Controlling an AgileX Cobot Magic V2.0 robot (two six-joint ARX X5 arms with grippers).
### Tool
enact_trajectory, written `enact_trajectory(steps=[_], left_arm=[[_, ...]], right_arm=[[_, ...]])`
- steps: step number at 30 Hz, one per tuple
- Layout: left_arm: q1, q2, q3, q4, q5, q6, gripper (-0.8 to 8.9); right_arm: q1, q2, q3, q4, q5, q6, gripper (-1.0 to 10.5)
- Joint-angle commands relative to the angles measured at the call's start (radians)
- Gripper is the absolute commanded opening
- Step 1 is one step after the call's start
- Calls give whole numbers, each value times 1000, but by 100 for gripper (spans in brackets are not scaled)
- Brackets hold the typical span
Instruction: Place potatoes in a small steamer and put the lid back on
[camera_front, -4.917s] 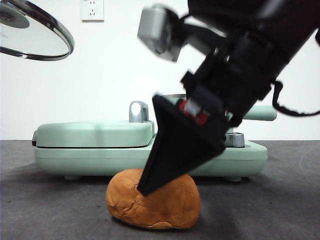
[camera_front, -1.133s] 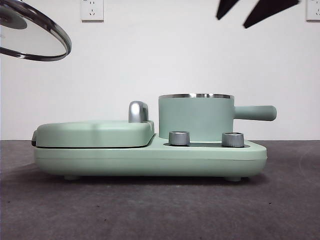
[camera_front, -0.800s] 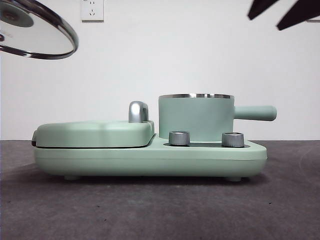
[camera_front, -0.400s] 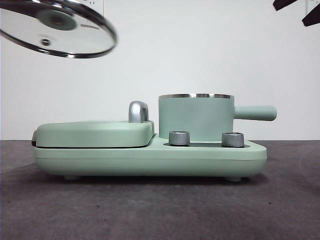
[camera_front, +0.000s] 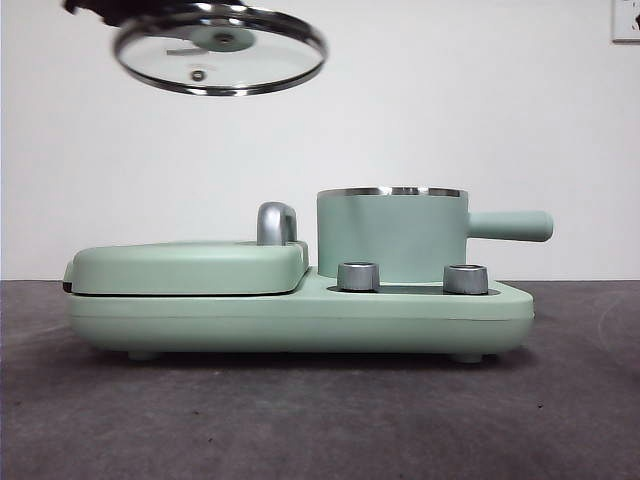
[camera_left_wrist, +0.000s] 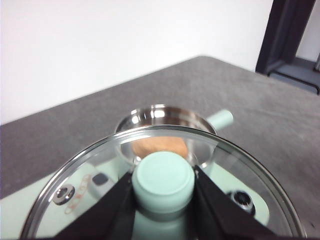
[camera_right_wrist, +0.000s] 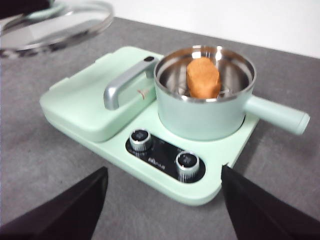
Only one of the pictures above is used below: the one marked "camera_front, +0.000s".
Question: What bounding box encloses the glass lid with green knob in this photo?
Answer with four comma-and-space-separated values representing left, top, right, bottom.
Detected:
112, 0, 330, 98

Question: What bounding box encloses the green breakfast maker base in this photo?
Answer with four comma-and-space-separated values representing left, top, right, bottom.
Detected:
67, 267, 536, 362

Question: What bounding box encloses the green pot with handle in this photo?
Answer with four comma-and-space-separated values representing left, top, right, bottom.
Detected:
316, 185, 555, 284

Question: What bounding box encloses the green griddle cover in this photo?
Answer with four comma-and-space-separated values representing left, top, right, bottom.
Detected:
63, 239, 311, 297

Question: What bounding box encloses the silver control knob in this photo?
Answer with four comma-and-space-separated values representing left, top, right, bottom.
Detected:
443, 263, 490, 295
337, 261, 381, 292

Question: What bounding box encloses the chrome cover handle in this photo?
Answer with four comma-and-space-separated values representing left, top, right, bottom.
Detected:
257, 201, 300, 247

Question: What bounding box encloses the white wall socket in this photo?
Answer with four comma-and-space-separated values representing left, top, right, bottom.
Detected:
610, 0, 640, 44

